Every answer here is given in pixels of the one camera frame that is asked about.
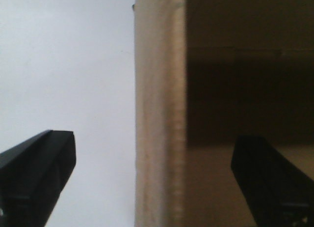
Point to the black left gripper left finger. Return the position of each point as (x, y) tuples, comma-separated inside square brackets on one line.
[(32, 176)]

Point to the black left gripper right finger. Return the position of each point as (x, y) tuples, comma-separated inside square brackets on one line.
[(278, 193)]

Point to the brown cardboard box black print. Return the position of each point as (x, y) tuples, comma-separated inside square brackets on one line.
[(207, 72)]

